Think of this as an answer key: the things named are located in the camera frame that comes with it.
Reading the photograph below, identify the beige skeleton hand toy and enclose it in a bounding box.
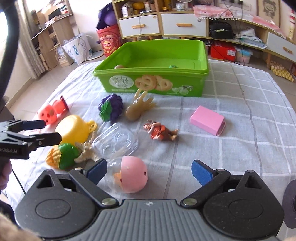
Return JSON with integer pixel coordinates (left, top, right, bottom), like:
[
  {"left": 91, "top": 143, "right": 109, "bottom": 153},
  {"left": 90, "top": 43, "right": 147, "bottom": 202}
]
[{"left": 74, "top": 131, "right": 99, "bottom": 164}]

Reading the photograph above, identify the orange rubber pig toy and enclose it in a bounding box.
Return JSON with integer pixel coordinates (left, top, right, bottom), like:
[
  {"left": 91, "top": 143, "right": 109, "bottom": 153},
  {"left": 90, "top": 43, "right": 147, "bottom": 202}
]
[{"left": 38, "top": 96, "right": 69, "bottom": 125}]

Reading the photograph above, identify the toy corn cob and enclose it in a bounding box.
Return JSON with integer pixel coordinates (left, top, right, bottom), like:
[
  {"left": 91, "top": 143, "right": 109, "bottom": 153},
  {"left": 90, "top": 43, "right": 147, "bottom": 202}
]
[{"left": 46, "top": 143, "right": 80, "bottom": 170}]

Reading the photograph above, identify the yellow toy bowl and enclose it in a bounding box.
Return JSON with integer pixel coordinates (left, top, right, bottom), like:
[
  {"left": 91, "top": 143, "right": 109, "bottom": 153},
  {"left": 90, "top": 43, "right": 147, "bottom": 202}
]
[{"left": 55, "top": 114, "right": 97, "bottom": 145}]

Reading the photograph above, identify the clear plastic lens case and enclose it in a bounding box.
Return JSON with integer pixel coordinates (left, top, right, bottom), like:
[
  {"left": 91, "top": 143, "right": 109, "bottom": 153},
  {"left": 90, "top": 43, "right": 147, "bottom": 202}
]
[{"left": 92, "top": 123, "right": 138, "bottom": 160}]

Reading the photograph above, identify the pink rectangular block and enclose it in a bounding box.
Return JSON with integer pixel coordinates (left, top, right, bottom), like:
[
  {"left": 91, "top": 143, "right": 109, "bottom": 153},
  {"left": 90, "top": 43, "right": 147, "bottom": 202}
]
[{"left": 190, "top": 105, "right": 226, "bottom": 136}]

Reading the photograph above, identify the orange cartoon figurine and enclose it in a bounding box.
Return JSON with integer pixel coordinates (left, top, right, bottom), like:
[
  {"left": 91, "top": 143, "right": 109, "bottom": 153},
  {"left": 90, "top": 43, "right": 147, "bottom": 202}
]
[{"left": 143, "top": 120, "right": 178, "bottom": 142}]

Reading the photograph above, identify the grey checked tablecloth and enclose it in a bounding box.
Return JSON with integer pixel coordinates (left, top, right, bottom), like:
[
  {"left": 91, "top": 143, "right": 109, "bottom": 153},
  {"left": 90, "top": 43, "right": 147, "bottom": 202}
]
[{"left": 4, "top": 59, "right": 296, "bottom": 239}]

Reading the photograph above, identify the purple toy grape bunch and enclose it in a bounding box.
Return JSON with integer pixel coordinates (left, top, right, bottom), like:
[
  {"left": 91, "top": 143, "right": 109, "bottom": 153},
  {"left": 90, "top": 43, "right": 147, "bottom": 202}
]
[{"left": 98, "top": 93, "right": 123, "bottom": 122}]

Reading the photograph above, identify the tan rubber toy hand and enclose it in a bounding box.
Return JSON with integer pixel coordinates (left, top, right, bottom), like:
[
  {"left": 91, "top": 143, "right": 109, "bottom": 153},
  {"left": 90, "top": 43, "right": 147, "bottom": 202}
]
[{"left": 125, "top": 89, "right": 156, "bottom": 121}]

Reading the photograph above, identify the white paper shopping bag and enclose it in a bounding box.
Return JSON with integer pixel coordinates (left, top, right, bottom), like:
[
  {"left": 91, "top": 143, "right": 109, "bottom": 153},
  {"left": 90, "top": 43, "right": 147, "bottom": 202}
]
[{"left": 63, "top": 33, "right": 93, "bottom": 65}]

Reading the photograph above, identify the wooden desk shelf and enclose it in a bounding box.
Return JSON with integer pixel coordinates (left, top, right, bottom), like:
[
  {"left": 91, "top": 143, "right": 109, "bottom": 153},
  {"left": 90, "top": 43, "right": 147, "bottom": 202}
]
[{"left": 31, "top": 1, "right": 74, "bottom": 71}]

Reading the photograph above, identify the green plastic storage box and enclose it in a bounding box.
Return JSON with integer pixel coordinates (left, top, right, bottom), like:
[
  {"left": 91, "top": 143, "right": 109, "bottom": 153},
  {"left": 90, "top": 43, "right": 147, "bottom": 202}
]
[{"left": 93, "top": 39, "right": 209, "bottom": 97}]

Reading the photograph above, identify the red box under cabinet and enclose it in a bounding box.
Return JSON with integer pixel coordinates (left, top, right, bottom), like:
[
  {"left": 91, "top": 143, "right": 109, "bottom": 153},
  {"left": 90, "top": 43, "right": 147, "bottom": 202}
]
[{"left": 210, "top": 41, "right": 236, "bottom": 62}]

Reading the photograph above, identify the red printed bucket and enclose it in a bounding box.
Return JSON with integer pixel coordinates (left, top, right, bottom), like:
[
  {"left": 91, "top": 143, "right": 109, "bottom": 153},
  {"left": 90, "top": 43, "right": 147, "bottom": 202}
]
[{"left": 97, "top": 24, "right": 122, "bottom": 57}]

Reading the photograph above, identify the egg tray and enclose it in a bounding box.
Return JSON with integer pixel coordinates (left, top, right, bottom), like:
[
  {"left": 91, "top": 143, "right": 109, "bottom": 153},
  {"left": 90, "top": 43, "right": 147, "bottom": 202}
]
[{"left": 270, "top": 60, "right": 295, "bottom": 82}]

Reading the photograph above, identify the purple plush toy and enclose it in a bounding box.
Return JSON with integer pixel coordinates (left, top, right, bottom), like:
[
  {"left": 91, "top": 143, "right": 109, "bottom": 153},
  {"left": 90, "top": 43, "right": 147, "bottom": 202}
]
[{"left": 96, "top": 3, "right": 117, "bottom": 30}]

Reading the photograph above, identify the black bag on shelf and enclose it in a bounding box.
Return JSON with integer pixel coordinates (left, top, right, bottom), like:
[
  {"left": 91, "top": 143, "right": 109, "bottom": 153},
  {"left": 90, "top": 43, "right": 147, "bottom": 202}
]
[{"left": 209, "top": 22, "right": 234, "bottom": 39}]

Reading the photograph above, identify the long low tv cabinet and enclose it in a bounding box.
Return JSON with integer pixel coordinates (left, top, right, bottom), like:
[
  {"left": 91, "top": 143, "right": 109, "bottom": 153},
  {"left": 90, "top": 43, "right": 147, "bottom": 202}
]
[{"left": 198, "top": 6, "right": 295, "bottom": 63}]

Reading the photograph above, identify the white drawer cabinet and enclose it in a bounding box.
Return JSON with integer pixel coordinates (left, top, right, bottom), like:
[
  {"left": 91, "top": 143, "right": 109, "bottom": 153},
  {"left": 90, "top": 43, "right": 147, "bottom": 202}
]
[{"left": 112, "top": 1, "right": 209, "bottom": 41}]

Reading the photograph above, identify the pink cloth runner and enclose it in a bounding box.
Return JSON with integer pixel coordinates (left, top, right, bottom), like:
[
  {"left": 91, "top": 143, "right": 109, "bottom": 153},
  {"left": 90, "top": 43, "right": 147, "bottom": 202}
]
[{"left": 193, "top": 5, "right": 287, "bottom": 39}]

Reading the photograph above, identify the framed cartoon girl picture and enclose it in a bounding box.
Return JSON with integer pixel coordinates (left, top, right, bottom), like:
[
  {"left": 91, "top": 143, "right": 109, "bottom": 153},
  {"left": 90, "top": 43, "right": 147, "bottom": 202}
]
[{"left": 257, "top": 0, "right": 280, "bottom": 27}]

